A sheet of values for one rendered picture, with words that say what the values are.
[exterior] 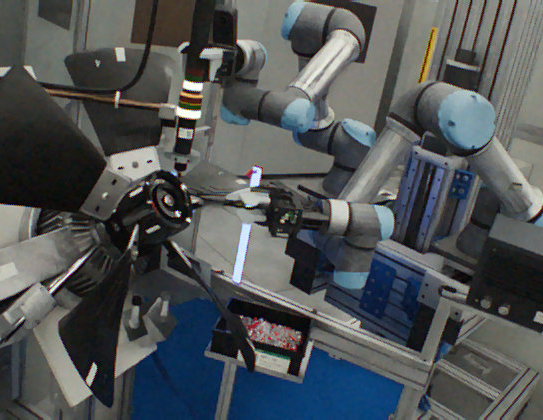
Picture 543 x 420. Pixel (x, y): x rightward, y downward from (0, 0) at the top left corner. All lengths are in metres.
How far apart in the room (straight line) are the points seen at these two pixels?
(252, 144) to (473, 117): 3.97
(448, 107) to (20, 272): 0.88
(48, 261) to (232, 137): 3.39
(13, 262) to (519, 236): 0.98
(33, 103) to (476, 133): 0.86
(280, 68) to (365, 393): 3.85
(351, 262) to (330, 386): 0.44
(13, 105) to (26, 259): 0.26
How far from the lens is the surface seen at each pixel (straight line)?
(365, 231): 1.23
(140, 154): 1.12
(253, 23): 4.22
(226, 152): 4.35
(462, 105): 1.23
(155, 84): 1.19
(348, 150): 1.83
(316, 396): 1.62
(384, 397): 1.54
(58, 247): 1.06
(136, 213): 1.02
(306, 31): 1.60
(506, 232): 1.28
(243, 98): 1.31
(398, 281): 1.78
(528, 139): 2.72
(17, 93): 0.94
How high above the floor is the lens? 1.59
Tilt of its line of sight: 20 degrees down
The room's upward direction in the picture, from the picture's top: 12 degrees clockwise
